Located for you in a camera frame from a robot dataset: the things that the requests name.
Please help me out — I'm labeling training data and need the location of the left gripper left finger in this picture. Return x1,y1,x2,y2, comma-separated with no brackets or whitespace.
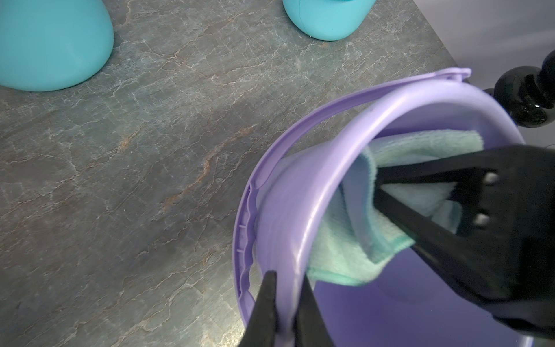
238,270,278,347

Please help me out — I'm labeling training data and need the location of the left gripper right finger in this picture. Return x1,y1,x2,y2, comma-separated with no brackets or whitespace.
294,276,335,347

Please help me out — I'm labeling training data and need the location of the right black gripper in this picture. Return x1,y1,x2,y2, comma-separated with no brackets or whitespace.
374,145,554,338

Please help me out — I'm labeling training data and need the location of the mint green cloth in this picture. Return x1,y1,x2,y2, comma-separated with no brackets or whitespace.
306,130,484,286

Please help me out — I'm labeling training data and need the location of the purple bucket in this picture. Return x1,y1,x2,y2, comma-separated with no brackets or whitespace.
233,68,533,346

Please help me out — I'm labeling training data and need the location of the teal bucket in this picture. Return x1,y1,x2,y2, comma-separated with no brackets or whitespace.
1,1,114,92
283,0,376,41

